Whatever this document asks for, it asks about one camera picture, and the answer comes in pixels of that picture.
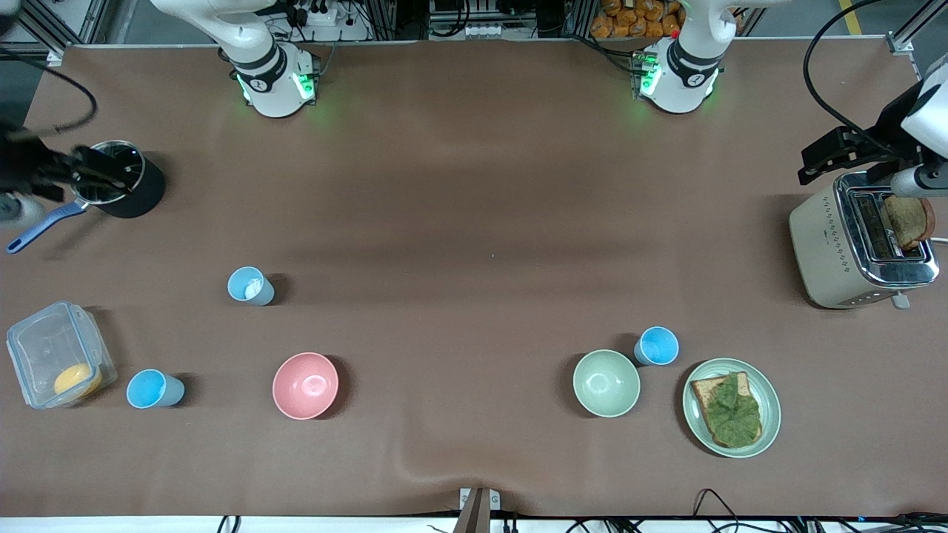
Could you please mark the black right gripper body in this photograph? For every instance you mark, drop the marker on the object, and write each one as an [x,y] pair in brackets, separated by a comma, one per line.
[22,167]

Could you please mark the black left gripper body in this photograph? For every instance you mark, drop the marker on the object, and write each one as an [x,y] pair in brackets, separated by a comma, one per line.
[878,147]

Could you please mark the light blue plastic cup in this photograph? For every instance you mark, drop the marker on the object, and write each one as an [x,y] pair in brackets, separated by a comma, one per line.
[248,285]
[658,346]
[148,389]

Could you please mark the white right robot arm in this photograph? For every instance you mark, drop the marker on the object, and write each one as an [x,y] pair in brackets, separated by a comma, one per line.
[270,78]

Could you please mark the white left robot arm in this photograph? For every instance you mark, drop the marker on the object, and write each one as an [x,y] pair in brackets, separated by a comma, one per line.
[678,81]

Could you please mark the glass lid blue knob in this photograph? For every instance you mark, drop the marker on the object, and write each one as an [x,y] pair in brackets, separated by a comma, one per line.
[122,152]

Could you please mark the beige chrome toaster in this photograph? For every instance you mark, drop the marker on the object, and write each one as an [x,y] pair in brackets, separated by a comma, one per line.
[822,244]

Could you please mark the brown bread slice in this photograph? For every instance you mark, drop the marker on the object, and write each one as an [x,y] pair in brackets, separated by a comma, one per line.
[907,222]

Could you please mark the clear plastic food container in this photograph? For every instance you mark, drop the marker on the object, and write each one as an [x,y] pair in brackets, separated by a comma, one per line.
[44,340]

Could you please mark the orange round food piece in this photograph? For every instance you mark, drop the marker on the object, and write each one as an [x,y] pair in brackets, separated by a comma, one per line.
[77,380]

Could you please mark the bag of orange buns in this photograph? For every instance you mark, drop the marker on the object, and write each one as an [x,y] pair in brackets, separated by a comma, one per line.
[637,18]

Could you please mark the pale green plate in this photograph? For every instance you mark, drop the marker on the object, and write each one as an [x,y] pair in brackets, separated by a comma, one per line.
[770,400]

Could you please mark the toast slice under lettuce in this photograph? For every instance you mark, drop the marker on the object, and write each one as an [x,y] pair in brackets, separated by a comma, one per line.
[702,391]

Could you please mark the green lettuce leaf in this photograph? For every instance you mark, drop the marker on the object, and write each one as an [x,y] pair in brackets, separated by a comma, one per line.
[733,411]

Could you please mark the pink bowl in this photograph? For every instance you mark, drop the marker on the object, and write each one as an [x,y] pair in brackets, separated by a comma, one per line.
[305,385]

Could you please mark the pale green bowl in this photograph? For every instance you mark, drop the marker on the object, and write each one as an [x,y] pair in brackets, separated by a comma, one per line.
[606,383]

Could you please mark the brown table cover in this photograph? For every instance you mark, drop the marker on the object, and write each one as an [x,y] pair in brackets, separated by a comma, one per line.
[474,185]

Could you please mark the metal corner bracket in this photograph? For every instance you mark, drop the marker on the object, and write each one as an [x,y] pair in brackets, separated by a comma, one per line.
[55,56]
[902,44]

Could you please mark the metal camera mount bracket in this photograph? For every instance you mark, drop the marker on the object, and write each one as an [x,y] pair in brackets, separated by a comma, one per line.
[478,511]

